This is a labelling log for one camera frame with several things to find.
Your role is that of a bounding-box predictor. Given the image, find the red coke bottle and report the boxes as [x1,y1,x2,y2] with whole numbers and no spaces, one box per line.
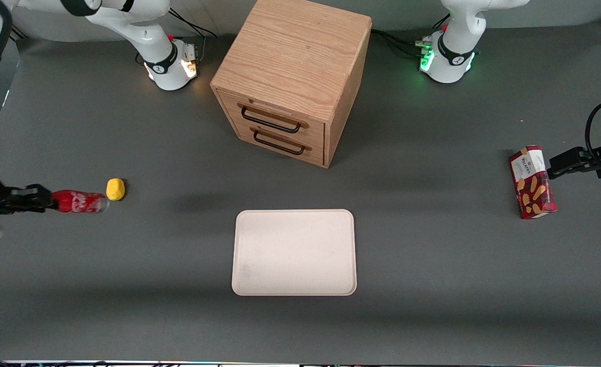
[51,190,111,214]

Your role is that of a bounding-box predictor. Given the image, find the cream rectangular plastic tray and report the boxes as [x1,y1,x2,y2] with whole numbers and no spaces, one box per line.
[232,209,358,297]

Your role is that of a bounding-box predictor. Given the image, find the red tartan shortbread box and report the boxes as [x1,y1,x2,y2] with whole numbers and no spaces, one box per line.
[508,145,558,220]

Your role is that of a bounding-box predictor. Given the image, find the yellow lemon-shaped object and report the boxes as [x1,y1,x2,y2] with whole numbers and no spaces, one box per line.
[106,178,126,201]

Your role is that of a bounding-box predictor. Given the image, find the wooden drawer front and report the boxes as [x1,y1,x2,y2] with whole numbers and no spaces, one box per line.
[231,121,326,168]
[217,89,326,148]

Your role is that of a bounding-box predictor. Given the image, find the wooden two-drawer cabinet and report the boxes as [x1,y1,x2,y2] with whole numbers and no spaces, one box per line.
[210,0,373,169]

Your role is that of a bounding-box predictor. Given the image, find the black left arm base cable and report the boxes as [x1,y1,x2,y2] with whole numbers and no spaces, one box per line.
[371,14,436,58]

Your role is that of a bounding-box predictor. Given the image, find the black arm base cable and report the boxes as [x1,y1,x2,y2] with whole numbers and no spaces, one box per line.
[167,7,218,39]
[371,14,436,58]

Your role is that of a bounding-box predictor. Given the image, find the black right arm base cable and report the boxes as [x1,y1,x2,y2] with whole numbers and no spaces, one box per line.
[167,7,218,39]

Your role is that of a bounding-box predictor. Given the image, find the black metal drawer handle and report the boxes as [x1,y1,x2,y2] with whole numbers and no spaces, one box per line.
[238,103,310,135]
[250,127,313,156]

